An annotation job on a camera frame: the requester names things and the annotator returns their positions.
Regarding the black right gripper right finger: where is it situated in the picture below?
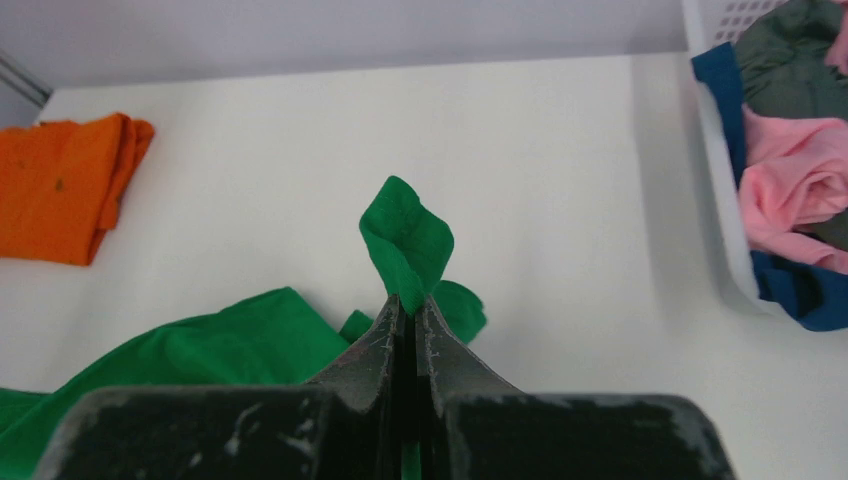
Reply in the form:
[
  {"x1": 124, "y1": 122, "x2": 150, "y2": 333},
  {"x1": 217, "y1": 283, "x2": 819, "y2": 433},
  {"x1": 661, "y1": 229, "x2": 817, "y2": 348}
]
[{"x1": 414, "y1": 298, "x2": 735, "y2": 479}]

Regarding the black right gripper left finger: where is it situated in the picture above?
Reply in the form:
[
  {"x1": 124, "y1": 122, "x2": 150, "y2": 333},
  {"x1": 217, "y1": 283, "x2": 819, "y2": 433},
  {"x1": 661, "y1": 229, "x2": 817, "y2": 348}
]
[{"x1": 34, "y1": 296, "x2": 406, "y2": 479}]

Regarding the green t shirt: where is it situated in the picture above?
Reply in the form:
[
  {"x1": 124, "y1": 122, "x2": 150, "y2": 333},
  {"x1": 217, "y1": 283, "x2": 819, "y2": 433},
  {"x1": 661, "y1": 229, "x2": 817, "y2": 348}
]
[{"x1": 1, "y1": 176, "x2": 487, "y2": 479}]

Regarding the blue t shirt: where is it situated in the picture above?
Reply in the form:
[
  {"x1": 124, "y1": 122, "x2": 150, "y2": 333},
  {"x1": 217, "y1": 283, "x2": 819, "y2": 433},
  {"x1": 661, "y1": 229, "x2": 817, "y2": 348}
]
[{"x1": 691, "y1": 43, "x2": 847, "y2": 332}]

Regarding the folded orange t shirt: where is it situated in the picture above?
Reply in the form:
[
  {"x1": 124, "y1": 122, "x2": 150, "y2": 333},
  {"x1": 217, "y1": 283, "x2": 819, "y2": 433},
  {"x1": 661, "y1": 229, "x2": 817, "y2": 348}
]
[{"x1": 1, "y1": 113, "x2": 155, "y2": 266}]

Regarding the pink t shirt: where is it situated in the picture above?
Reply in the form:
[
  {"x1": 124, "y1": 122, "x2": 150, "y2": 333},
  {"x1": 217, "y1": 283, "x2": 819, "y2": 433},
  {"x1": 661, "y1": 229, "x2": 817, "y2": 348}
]
[{"x1": 737, "y1": 26, "x2": 848, "y2": 276}]

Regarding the white plastic laundry basket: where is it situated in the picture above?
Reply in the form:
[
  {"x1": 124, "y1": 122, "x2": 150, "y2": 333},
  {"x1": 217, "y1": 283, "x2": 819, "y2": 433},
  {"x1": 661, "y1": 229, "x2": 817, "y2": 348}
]
[{"x1": 681, "y1": 1, "x2": 787, "y2": 319}]

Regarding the dark grey t shirt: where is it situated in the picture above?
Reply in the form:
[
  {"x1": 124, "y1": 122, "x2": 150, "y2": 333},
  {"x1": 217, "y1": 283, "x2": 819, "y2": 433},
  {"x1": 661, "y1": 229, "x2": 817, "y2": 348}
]
[{"x1": 733, "y1": 0, "x2": 848, "y2": 253}]

